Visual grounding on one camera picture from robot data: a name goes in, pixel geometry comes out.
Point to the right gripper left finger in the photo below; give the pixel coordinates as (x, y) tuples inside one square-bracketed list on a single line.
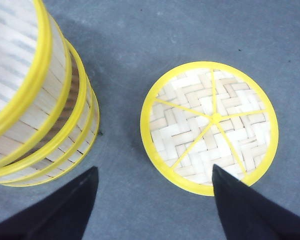
[(63, 215)]

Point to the woven bamboo steamer lid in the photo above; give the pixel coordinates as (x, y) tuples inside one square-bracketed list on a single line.
[(205, 113)]

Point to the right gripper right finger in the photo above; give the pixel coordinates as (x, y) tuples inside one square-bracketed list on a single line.
[(245, 214)]

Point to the front bamboo steamer tray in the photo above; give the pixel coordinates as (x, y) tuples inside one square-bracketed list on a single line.
[(48, 132)]

